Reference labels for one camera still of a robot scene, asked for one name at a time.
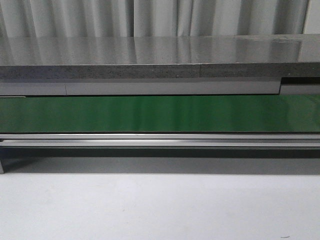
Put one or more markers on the aluminium conveyor frame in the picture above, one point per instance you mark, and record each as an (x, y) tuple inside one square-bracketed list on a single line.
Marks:
[(250, 153)]

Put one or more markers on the green conveyor belt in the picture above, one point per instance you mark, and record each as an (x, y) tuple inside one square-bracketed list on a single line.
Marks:
[(211, 113)]

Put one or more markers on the white pleated curtain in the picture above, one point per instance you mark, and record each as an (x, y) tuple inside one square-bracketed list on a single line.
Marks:
[(160, 18)]

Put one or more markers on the grey stone counter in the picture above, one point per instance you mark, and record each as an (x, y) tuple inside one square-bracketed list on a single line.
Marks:
[(185, 65)]

